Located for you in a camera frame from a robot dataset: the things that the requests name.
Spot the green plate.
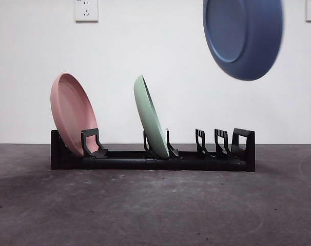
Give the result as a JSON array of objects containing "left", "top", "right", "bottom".
[{"left": 133, "top": 74, "right": 170, "bottom": 159}]

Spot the pink plate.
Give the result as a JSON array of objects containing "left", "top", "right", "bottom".
[{"left": 50, "top": 72, "right": 99, "bottom": 156}]

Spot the blue plate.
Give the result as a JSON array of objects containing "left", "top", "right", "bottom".
[{"left": 202, "top": 0, "right": 284, "bottom": 82}]

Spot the black plate rack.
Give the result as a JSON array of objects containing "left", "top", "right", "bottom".
[{"left": 50, "top": 127, "right": 256, "bottom": 172}]

